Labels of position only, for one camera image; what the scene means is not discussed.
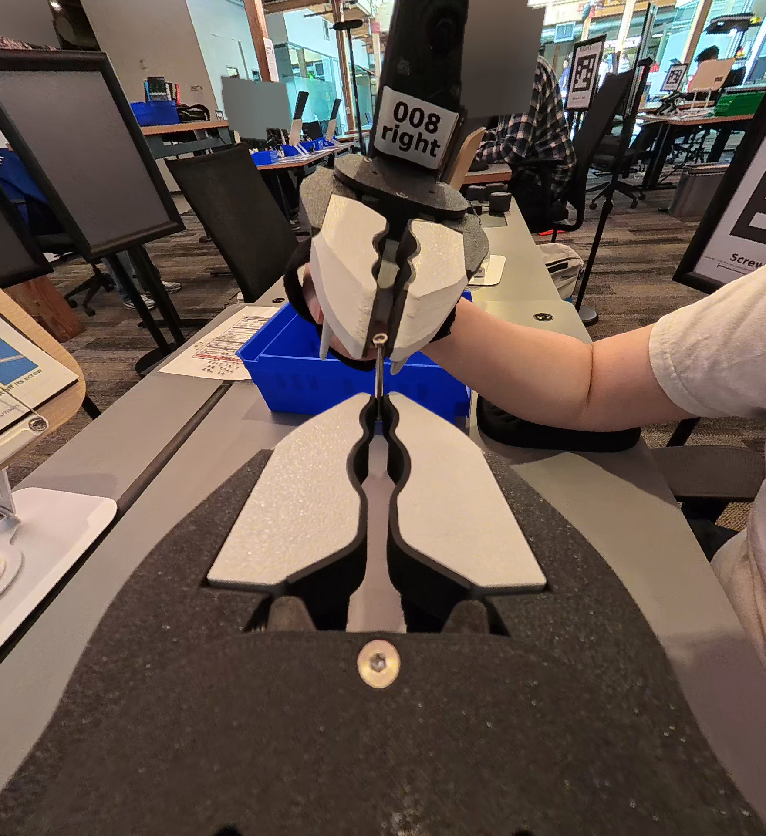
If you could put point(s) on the black pole stand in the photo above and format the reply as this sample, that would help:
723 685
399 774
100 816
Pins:
608 209

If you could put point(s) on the person's white shirt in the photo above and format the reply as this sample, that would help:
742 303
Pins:
748 366

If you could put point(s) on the blue plastic bin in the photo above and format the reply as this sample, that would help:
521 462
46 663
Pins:
154 113
304 379

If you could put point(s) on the wooden office desk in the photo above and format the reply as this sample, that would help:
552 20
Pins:
187 134

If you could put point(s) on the long metal bolt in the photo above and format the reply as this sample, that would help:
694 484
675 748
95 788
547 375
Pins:
379 379

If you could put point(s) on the white stand base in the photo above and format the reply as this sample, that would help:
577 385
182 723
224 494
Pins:
43 535

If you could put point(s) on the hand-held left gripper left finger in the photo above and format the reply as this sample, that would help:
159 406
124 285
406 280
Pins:
291 509

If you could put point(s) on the long office desk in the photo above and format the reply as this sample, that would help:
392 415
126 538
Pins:
304 153

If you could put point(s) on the framed marker sign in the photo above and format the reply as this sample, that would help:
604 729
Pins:
585 72
748 196
675 77

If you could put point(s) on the black office chair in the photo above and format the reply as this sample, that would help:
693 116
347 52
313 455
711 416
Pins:
592 150
239 215

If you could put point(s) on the person's right forearm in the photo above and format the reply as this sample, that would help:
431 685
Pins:
585 379

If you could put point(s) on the wooden post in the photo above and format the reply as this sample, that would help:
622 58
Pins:
43 307

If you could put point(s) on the green box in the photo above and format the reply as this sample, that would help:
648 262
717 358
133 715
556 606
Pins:
739 103

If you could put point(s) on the tilted display board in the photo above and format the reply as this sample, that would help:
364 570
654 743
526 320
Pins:
468 160

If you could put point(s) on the person's right hand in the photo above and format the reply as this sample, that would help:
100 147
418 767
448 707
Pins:
468 323

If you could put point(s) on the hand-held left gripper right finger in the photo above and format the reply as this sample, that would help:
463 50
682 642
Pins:
461 516

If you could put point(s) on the white bag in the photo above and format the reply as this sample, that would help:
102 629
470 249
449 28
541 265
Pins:
564 268

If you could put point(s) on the white document stand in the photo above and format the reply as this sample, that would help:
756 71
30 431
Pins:
489 269

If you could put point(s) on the grey waste bin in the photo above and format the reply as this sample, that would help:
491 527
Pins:
699 189

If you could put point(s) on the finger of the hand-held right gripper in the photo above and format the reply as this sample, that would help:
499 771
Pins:
343 274
435 281

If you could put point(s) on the printed paper sheet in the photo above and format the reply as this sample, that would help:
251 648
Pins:
219 352

